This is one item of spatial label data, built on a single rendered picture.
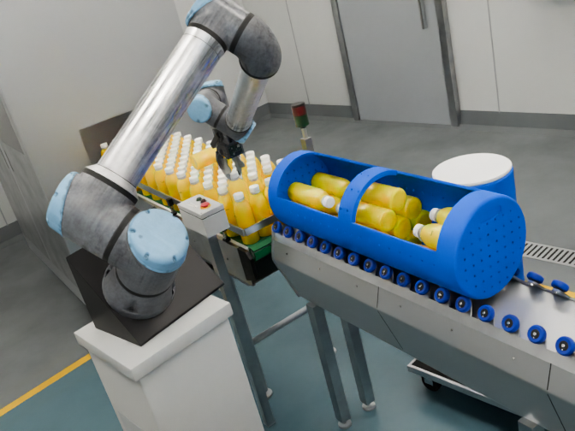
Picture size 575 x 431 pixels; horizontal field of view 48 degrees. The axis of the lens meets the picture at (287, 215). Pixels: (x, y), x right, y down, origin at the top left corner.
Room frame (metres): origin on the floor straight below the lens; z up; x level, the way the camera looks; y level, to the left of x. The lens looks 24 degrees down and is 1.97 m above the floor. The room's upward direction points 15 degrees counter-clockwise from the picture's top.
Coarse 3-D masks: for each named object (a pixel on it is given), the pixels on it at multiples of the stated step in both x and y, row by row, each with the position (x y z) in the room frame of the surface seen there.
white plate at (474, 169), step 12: (468, 156) 2.24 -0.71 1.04; (480, 156) 2.21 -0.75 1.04; (492, 156) 2.18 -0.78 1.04; (504, 156) 2.15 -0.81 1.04; (444, 168) 2.19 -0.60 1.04; (456, 168) 2.16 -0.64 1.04; (468, 168) 2.13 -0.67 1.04; (480, 168) 2.10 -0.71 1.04; (492, 168) 2.08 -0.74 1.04; (504, 168) 2.05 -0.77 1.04; (444, 180) 2.08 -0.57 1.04; (456, 180) 2.06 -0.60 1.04; (468, 180) 2.03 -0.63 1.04; (480, 180) 2.01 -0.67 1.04; (492, 180) 2.00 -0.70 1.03
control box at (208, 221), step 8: (192, 200) 2.37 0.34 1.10; (208, 200) 2.32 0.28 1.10; (184, 208) 2.32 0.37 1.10; (192, 208) 2.28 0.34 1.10; (200, 208) 2.26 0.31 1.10; (208, 208) 2.24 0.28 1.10; (216, 208) 2.23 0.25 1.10; (184, 216) 2.34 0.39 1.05; (192, 216) 2.27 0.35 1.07; (200, 216) 2.20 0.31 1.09; (208, 216) 2.21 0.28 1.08; (216, 216) 2.23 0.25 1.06; (224, 216) 2.24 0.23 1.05; (184, 224) 2.37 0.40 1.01; (192, 224) 2.29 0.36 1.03; (200, 224) 2.22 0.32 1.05; (208, 224) 2.21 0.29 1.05; (216, 224) 2.22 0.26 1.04; (224, 224) 2.24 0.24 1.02; (200, 232) 2.24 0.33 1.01; (208, 232) 2.20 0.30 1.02; (216, 232) 2.22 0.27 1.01
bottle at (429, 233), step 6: (420, 228) 1.60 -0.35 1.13; (426, 228) 1.57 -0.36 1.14; (432, 228) 1.55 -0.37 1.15; (438, 228) 1.54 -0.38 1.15; (420, 234) 1.58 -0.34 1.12; (426, 234) 1.55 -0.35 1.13; (432, 234) 1.54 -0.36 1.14; (438, 234) 1.52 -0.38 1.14; (426, 240) 1.55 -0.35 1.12; (432, 240) 1.53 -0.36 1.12; (432, 246) 1.54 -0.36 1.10
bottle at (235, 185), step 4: (232, 180) 2.36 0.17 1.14; (236, 180) 2.35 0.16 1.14; (240, 180) 2.36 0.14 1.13; (228, 184) 2.36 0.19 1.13; (232, 184) 2.35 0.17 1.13; (236, 184) 2.34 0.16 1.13; (240, 184) 2.35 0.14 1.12; (244, 184) 2.36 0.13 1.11; (228, 188) 2.36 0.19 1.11; (232, 188) 2.34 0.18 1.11; (236, 188) 2.34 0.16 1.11; (240, 188) 2.34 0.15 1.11; (244, 188) 2.35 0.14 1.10; (232, 192) 2.34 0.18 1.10; (244, 192) 2.34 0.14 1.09; (232, 196) 2.35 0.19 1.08; (244, 196) 2.34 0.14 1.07; (248, 196) 2.36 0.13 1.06; (232, 200) 2.35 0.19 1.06; (248, 200) 2.35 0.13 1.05
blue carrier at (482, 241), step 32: (288, 160) 2.16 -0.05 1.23; (320, 160) 2.27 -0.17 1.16; (352, 192) 1.80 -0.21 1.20; (416, 192) 1.88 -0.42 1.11; (448, 192) 1.74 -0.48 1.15; (480, 192) 1.52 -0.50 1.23; (288, 224) 2.11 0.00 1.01; (320, 224) 1.89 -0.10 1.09; (352, 224) 1.74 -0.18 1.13; (448, 224) 1.46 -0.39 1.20; (480, 224) 1.45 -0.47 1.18; (512, 224) 1.50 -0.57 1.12; (384, 256) 1.64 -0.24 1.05; (416, 256) 1.51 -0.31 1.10; (448, 256) 1.42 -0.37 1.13; (480, 256) 1.44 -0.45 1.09; (512, 256) 1.50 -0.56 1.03; (448, 288) 1.46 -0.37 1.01; (480, 288) 1.43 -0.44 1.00
